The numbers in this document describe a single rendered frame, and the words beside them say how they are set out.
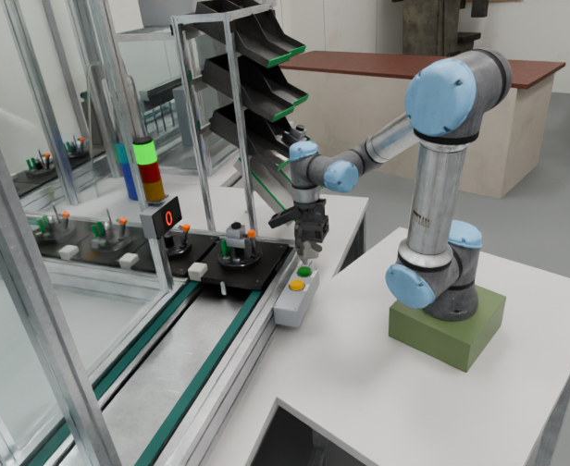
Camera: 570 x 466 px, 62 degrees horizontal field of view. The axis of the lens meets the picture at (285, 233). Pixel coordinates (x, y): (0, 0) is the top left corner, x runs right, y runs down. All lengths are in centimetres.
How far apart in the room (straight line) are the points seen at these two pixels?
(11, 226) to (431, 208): 73
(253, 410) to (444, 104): 78
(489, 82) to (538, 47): 689
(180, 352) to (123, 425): 23
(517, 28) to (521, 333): 668
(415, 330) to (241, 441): 51
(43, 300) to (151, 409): 64
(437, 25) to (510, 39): 145
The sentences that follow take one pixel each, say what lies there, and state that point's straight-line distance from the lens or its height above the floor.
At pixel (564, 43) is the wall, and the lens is 770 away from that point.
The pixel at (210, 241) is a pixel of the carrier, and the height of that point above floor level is 97.
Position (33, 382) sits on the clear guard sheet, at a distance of 61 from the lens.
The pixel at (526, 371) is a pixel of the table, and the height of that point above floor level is 86.
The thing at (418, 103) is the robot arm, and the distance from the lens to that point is 88.
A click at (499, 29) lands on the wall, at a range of 793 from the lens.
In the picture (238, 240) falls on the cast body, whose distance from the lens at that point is 143.
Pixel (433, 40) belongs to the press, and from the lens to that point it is 685.
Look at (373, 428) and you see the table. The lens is 114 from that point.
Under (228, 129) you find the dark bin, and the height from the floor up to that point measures 131.
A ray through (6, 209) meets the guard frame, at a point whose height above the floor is 157.
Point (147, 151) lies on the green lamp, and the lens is 121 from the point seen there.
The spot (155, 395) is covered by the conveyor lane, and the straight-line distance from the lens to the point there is 119.
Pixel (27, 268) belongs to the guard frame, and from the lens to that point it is 55.
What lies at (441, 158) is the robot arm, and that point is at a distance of 92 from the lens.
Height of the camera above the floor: 175
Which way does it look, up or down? 29 degrees down
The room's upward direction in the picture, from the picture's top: 5 degrees counter-clockwise
